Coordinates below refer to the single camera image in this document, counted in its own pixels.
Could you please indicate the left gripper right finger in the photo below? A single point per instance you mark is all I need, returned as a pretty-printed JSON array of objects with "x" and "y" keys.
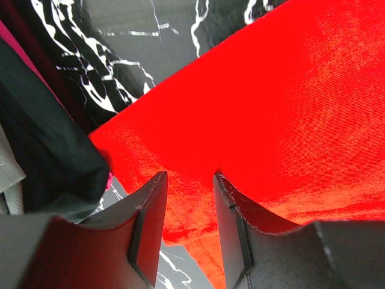
[{"x": 263, "y": 250}]

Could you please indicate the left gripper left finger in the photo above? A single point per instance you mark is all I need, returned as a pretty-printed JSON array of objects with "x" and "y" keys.
[{"x": 115, "y": 248}]

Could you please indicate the red t shirt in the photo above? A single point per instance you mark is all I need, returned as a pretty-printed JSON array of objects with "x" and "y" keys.
[{"x": 290, "y": 109}]

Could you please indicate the folded black t shirt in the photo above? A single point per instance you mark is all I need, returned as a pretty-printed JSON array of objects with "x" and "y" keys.
[{"x": 45, "y": 144}]

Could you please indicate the folded grey t shirt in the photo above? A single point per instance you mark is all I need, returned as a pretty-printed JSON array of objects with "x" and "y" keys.
[{"x": 11, "y": 180}]

